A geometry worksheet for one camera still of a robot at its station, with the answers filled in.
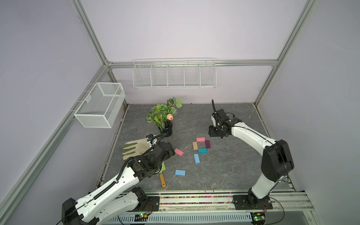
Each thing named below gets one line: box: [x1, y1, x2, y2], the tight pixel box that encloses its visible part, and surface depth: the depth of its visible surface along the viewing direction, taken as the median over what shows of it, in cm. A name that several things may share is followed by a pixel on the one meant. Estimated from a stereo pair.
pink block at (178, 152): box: [174, 148, 184, 157], surface depth 93 cm
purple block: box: [205, 139, 211, 149], surface depth 98 cm
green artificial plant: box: [145, 97, 183, 132], surface depth 82 cm
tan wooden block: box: [192, 141, 199, 151], surface depth 98 cm
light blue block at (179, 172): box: [175, 169, 187, 177], surface depth 86 cm
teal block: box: [198, 148, 208, 154], surface depth 95 cm
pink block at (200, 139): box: [196, 136, 206, 143], surface depth 100 cm
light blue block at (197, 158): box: [193, 153, 201, 165], surface depth 91 cm
